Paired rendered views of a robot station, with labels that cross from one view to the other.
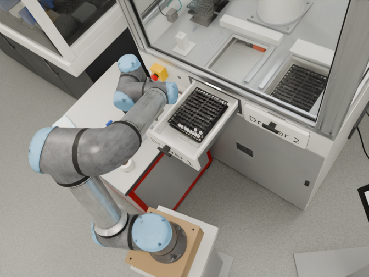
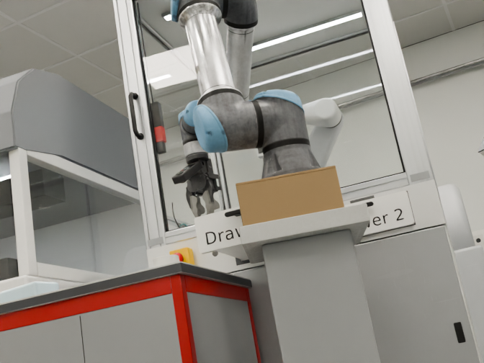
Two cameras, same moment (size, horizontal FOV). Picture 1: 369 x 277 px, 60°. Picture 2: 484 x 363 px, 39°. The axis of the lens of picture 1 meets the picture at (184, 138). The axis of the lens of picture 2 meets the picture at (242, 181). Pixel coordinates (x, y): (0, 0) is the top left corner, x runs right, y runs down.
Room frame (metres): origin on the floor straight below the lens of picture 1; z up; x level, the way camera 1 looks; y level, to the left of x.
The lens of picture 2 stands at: (-0.77, 1.33, 0.44)
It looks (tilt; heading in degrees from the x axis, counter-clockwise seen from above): 16 degrees up; 319
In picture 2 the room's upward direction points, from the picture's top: 10 degrees counter-clockwise
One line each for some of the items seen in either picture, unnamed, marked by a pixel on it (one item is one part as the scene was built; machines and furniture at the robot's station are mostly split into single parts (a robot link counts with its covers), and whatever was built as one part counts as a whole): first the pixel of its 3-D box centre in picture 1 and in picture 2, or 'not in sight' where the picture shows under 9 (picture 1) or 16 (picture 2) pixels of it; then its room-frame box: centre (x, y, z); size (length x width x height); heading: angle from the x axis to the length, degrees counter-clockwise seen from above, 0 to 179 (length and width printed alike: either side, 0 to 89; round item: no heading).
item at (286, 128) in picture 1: (274, 125); (366, 217); (0.63, -0.37, 0.87); 0.29 x 0.02 x 0.11; 33
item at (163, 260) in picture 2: (126, 163); (166, 264); (0.79, 0.30, 0.78); 0.07 x 0.07 x 0.04
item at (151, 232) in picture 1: (152, 233); (278, 120); (0.34, 0.22, 1.03); 0.13 x 0.12 x 0.14; 62
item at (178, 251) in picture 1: (164, 240); (289, 165); (0.34, 0.21, 0.91); 0.15 x 0.15 x 0.10
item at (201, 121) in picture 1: (198, 115); not in sight; (0.83, -0.10, 0.87); 0.22 x 0.18 x 0.06; 123
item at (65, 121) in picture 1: (66, 129); (29, 294); (1.12, 0.56, 0.78); 0.15 x 0.10 x 0.04; 21
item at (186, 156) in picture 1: (171, 148); (243, 225); (0.72, 0.07, 0.87); 0.29 x 0.02 x 0.11; 33
